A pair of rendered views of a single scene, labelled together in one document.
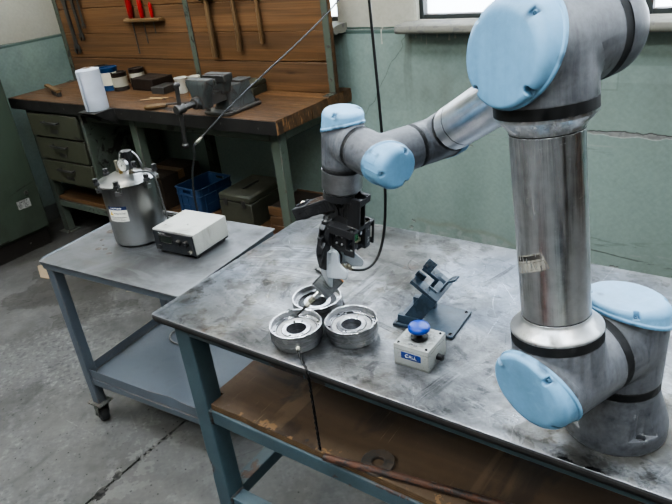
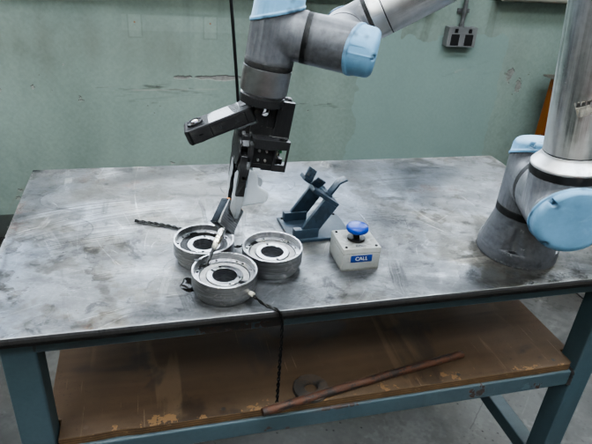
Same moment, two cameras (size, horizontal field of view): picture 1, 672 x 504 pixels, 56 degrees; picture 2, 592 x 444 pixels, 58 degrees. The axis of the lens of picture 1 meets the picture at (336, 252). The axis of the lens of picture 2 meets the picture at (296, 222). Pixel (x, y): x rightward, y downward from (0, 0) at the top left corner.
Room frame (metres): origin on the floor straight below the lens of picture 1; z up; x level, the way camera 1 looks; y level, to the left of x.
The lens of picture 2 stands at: (0.54, 0.62, 1.32)
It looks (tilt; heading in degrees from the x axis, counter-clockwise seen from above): 28 degrees down; 306
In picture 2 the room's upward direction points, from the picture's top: 4 degrees clockwise
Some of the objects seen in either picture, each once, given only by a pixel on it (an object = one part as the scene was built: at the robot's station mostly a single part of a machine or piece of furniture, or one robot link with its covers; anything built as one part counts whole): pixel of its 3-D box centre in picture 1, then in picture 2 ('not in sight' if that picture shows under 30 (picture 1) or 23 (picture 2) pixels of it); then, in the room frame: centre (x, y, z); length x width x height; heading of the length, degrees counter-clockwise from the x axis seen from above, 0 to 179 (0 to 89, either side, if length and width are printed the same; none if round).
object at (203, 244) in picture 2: (317, 304); (203, 247); (1.15, 0.05, 0.82); 0.10 x 0.10 x 0.04
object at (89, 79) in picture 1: (91, 89); not in sight; (3.15, 1.08, 0.96); 0.12 x 0.11 x 0.20; 142
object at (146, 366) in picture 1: (176, 330); not in sight; (1.87, 0.58, 0.34); 0.67 x 0.46 x 0.68; 56
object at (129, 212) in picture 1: (154, 197); not in sight; (1.88, 0.55, 0.83); 0.41 x 0.19 x 0.30; 56
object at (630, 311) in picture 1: (620, 333); (540, 173); (0.73, -0.39, 0.97); 0.13 x 0.12 x 0.14; 121
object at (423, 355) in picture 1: (422, 347); (357, 247); (0.94, -0.14, 0.82); 0.08 x 0.07 x 0.05; 52
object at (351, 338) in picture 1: (351, 327); (271, 255); (1.04, -0.01, 0.82); 0.10 x 0.10 x 0.04
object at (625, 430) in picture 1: (615, 395); (521, 227); (0.73, -0.39, 0.85); 0.15 x 0.15 x 0.10
